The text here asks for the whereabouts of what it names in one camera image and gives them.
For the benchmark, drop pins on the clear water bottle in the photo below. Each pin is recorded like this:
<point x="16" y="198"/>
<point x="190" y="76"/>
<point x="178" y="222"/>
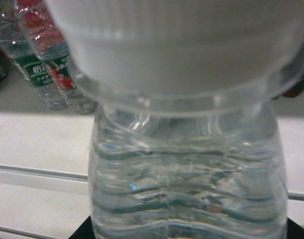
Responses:
<point x="185" y="142"/>

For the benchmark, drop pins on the water bottle players label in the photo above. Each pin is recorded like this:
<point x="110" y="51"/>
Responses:
<point x="51" y="49"/>

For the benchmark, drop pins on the water bottle barcode label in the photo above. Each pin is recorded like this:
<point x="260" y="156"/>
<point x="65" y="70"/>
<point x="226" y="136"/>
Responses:
<point x="17" y="49"/>

